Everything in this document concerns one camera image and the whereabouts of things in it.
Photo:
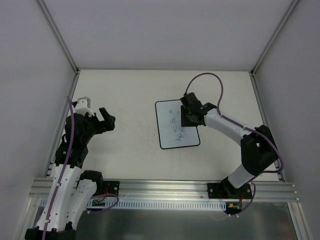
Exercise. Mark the aluminium frame post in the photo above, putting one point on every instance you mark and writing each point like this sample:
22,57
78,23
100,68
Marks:
275,34
57,34

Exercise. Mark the white whiteboard black frame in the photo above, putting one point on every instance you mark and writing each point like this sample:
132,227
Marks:
172,134

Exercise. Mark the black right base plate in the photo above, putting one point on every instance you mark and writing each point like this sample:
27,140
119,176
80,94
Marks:
221,191

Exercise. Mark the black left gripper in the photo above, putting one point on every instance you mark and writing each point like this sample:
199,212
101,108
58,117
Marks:
99,123

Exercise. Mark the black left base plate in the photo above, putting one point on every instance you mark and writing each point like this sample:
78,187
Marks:
111,187

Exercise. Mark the white slotted cable duct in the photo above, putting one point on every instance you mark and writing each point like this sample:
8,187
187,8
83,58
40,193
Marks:
140,204

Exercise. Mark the aluminium front rail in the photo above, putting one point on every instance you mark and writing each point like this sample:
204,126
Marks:
183,190

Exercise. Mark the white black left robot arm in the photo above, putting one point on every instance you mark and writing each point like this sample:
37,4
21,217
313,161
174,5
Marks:
71,187

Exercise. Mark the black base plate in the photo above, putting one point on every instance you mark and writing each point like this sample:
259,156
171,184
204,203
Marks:
221,191
111,187

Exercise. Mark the left aluminium frame post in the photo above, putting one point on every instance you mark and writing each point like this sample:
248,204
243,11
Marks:
57,34

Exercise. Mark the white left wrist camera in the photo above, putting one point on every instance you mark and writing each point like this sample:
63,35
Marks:
83,106

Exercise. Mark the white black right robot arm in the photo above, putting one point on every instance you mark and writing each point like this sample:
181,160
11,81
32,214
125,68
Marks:
257,146

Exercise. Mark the right aluminium frame post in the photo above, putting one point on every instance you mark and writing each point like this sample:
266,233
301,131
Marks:
275,34

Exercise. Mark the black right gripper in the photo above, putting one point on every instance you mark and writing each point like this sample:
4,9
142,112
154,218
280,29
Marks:
191,113

